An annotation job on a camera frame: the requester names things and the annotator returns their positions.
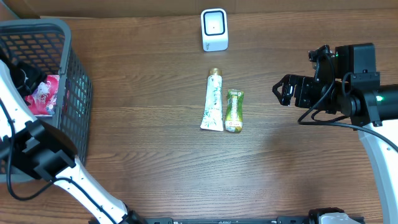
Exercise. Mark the red purple pad pack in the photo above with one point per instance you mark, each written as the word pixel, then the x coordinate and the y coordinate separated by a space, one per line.
pixel 43 100

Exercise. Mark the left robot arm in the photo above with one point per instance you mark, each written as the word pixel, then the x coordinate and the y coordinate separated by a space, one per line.
pixel 51 152

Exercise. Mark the green snack packet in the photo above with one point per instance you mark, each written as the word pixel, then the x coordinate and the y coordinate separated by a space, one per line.
pixel 233 121

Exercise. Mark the white barcode scanner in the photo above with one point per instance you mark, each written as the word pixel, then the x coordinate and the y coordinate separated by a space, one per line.
pixel 214 30

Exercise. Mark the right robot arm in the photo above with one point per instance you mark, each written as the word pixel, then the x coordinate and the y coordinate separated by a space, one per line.
pixel 346 91

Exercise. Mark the grey plastic basket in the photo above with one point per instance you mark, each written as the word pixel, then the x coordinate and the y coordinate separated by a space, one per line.
pixel 40 43

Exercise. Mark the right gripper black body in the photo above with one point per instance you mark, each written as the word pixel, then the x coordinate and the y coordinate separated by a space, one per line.
pixel 310 93

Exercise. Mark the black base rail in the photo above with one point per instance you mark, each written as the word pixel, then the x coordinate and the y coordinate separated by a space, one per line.
pixel 278 220

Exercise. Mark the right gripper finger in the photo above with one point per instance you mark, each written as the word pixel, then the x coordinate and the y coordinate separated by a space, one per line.
pixel 283 97
pixel 284 81

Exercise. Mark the teal wipes packet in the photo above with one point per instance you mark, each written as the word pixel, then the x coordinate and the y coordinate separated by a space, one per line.
pixel 81 98

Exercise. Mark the white tube gold cap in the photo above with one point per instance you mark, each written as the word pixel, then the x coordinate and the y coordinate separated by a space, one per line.
pixel 212 116

